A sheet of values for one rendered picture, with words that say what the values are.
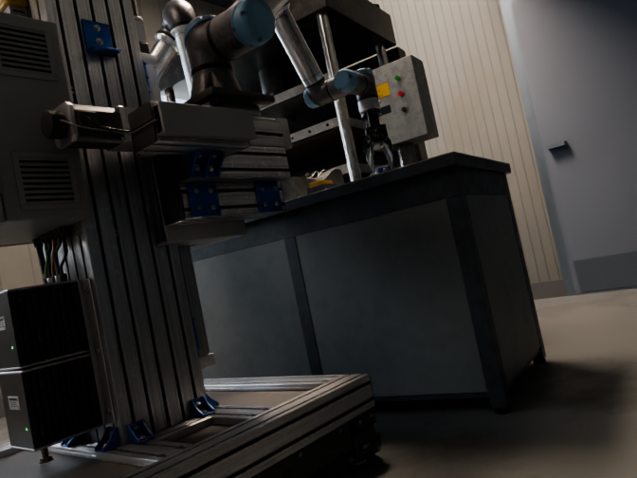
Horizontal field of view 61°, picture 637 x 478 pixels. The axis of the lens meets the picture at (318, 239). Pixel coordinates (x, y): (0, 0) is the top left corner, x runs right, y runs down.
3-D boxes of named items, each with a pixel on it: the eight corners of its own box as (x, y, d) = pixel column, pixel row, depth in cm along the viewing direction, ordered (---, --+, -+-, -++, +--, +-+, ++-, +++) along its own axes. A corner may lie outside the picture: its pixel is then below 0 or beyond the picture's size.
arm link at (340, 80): (326, 98, 186) (343, 101, 195) (354, 86, 180) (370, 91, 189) (321, 76, 187) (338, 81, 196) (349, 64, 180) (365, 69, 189)
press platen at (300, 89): (336, 79, 284) (334, 69, 284) (190, 140, 343) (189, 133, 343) (392, 99, 343) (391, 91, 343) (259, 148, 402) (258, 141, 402)
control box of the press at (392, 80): (473, 354, 254) (408, 52, 262) (414, 358, 270) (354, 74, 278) (486, 343, 273) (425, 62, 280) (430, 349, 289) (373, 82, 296)
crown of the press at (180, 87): (341, 75, 267) (317, -43, 271) (165, 150, 337) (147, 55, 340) (409, 101, 338) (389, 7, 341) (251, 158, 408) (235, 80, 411)
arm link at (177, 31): (191, -16, 189) (227, 119, 188) (191, 0, 200) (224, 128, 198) (157, -12, 186) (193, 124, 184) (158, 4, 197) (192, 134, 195)
